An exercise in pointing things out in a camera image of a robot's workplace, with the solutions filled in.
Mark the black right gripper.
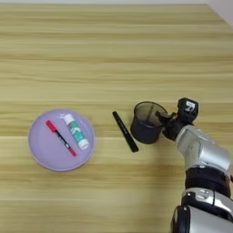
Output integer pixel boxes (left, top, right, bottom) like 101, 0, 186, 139
155, 110, 191, 141

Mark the black mesh pen cup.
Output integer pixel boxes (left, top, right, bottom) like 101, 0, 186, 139
129, 101, 169, 145

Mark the black marker pen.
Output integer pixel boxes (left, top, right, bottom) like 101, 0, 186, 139
111, 110, 140, 154

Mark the white green glue stick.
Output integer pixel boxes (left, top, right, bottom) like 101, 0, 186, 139
61, 113, 90, 151

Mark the red marker pen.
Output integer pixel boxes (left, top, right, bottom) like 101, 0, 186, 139
45, 119, 78, 157

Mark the round purple plate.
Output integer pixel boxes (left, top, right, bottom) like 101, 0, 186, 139
27, 107, 96, 172

